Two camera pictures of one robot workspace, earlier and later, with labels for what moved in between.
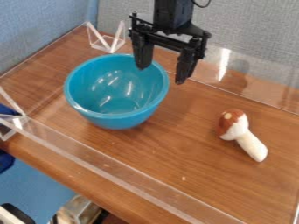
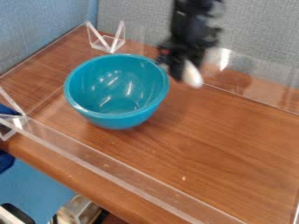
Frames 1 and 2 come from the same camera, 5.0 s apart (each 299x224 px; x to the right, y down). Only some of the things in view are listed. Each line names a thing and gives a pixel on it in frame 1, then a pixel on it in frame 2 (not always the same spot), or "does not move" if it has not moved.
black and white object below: x=12 y=215 does not move
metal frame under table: x=77 y=211 does not move
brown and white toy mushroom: x=232 y=128 -> x=191 y=76
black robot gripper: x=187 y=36 -> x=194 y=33
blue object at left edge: x=7 y=157 does not move
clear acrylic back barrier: x=258 y=69 does not move
